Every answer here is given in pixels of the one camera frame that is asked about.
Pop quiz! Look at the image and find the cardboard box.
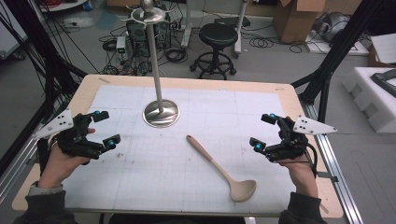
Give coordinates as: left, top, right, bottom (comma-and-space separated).
273, 0, 329, 45

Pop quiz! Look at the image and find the black computer tower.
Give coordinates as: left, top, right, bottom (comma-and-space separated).
125, 12, 173, 50

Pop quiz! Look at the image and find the white foam block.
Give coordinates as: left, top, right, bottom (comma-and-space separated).
341, 66, 396, 134

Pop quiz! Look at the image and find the aluminium rail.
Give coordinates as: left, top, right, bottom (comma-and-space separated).
0, 136, 43, 204
299, 102, 364, 224

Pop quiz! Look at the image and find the person's right hand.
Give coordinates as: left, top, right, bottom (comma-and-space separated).
277, 156, 319, 199

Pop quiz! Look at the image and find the grey rounded device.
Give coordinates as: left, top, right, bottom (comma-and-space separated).
313, 11, 352, 43

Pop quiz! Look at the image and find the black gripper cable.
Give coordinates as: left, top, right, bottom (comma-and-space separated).
303, 141, 319, 179

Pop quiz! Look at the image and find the white box with green light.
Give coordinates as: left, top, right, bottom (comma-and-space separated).
115, 35, 127, 62

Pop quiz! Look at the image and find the white grid mat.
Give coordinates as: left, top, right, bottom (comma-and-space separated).
61, 84, 297, 215

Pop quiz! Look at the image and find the metal stand with hooks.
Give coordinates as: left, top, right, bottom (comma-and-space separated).
120, 0, 181, 129

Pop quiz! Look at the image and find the person's left hand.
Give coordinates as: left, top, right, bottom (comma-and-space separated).
37, 126, 96, 189

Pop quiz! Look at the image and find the black curved part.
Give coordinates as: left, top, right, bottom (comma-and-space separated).
370, 68, 396, 98

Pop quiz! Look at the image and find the coiled black cable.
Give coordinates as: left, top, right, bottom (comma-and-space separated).
163, 48, 189, 64
248, 33, 276, 49

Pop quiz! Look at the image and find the white stand leg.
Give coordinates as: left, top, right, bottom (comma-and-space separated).
233, 0, 249, 59
181, 0, 194, 49

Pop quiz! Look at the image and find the beige ladle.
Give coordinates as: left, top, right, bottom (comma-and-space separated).
186, 134, 258, 203

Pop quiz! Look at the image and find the black metal frame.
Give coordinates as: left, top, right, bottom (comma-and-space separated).
291, 0, 386, 123
0, 0, 89, 175

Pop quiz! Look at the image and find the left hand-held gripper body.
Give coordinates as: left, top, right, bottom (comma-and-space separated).
32, 108, 106, 161

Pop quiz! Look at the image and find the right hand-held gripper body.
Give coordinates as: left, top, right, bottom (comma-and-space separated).
264, 115, 338, 163

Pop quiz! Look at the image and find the black round stool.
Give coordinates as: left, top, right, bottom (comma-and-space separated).
189, 22, 239, 81

